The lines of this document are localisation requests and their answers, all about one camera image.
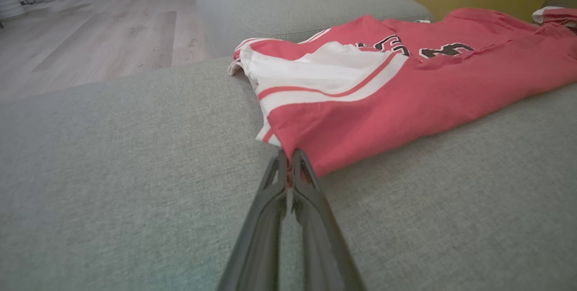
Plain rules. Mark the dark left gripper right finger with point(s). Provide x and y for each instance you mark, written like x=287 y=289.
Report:
x=322 y=246

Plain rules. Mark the grey sofa chaise section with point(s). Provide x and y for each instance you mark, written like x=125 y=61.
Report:
x=288 y=6

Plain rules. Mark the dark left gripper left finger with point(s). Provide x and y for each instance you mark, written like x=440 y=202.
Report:
x=261 y=237

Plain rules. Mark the red and white jersey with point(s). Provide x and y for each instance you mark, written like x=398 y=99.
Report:
x=405 y=97

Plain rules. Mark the red shorts white stripe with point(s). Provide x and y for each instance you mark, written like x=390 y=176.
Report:
x=556 y=15

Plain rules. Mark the grey fabric sofa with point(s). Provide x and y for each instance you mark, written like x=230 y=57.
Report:
x=135 y=169

